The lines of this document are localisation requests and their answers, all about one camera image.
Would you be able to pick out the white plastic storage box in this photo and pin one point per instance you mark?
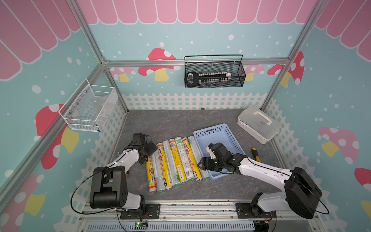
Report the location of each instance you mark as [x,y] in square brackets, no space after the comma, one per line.
[258,124]

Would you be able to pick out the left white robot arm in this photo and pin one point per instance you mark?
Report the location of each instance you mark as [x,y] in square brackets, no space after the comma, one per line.
[109,187]

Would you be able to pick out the black socket wrench set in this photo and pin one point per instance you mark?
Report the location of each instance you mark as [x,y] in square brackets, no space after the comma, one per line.
[193,79]

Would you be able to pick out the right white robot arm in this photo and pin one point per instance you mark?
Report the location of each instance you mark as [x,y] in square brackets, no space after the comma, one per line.
[297,191]

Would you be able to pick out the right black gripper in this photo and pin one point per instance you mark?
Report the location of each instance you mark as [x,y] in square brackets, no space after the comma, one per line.
[208,159]

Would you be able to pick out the blue plastic basket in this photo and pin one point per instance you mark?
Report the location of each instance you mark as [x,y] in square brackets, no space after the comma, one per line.
[213,135]

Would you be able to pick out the yellow black screwdriver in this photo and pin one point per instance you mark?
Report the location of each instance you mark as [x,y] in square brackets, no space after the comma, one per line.
[255,154]

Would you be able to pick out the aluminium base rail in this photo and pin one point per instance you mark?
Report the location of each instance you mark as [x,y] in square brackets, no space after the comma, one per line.
[196,216]

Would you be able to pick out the clear white wrap roll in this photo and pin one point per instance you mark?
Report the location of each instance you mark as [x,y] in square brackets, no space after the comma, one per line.
[171,164]

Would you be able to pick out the yellow red wrap roll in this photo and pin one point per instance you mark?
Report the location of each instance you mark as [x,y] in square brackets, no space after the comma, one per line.
[195,170]

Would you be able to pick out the small green circuit board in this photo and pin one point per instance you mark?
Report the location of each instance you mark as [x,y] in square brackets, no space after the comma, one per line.
[141,226]

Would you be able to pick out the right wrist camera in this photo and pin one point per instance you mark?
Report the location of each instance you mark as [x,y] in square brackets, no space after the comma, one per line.
[210,151]

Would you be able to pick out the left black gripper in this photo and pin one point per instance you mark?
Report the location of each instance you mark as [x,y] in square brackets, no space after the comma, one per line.
[150,149]

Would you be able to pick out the black wire wall basket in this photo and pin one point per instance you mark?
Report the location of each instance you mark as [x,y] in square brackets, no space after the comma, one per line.
[214,71]

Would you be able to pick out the white wire wall basket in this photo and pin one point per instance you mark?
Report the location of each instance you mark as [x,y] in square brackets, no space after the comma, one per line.
[90,107]

